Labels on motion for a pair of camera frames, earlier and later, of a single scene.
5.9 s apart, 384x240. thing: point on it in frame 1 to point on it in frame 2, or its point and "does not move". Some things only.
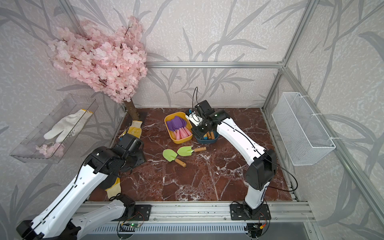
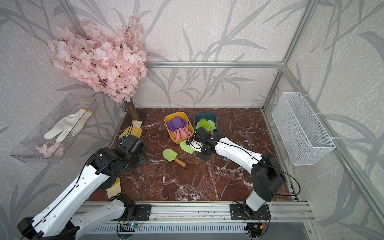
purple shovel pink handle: (185, 134) does not move
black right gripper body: (200, 130) to (202, 154)
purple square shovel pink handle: (176, 124) does not move
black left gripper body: (133, 160) does not move
